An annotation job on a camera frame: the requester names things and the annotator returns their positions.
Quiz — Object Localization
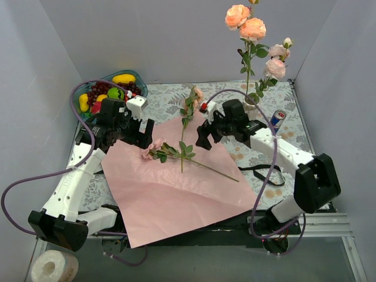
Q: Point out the pale pink rose stem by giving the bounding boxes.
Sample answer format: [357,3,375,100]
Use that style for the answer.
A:
[251,37,294,103]

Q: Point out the yellow toy mango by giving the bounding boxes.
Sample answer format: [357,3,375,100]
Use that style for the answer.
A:
[112,73,136,84]

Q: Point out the white tissue paper roll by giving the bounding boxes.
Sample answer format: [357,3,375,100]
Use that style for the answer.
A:
[31,250,79,282]

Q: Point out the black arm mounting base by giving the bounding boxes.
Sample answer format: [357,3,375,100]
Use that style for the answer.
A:
[91,211,301,252]

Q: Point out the single peach rose stem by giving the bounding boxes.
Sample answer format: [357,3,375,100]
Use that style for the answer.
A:
[179,86,204,173]

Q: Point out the blue silver energy drink can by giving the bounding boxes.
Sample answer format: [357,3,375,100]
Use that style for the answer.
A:
[270,110,287,133]

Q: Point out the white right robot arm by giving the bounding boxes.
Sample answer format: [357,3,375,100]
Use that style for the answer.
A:
[196,99,341,234]

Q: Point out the purple wrapping paper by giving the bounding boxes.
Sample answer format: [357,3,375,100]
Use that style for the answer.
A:
[101,111,261,249]

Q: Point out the teal plastic fruit basket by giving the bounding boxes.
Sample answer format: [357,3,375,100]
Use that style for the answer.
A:
[70,70,148,120]

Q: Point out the dark red toy grapes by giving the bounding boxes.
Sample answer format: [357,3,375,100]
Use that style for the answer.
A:
[87,82,142,106]

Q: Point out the two-bloom peach rose stem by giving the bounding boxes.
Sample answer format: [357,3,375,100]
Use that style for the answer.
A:
[224,1,267,94]

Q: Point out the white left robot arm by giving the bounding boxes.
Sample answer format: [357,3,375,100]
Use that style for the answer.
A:
[28,96,154,251]

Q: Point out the white ribbed ceramic vase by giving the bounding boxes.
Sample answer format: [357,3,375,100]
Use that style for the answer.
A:
[242,97,260,120]

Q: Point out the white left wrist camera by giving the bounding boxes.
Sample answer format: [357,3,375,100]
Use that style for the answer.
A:
[126,95,147,121]

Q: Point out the small yellow toy fruit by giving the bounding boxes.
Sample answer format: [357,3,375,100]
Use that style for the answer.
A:
[96,94,108,102]

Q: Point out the green toy watermelon ball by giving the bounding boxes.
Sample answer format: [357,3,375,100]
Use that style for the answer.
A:
[107,87,125,100]

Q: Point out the black gold-lettered ribbon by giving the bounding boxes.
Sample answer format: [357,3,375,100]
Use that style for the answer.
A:
[238,164,286,187]

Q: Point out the pink toy dragon fruit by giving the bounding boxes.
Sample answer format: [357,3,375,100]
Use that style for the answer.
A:
[90,101,102,115]

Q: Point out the bright pink rose stem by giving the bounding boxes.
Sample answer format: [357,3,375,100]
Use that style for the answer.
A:
[141,139,239,182]

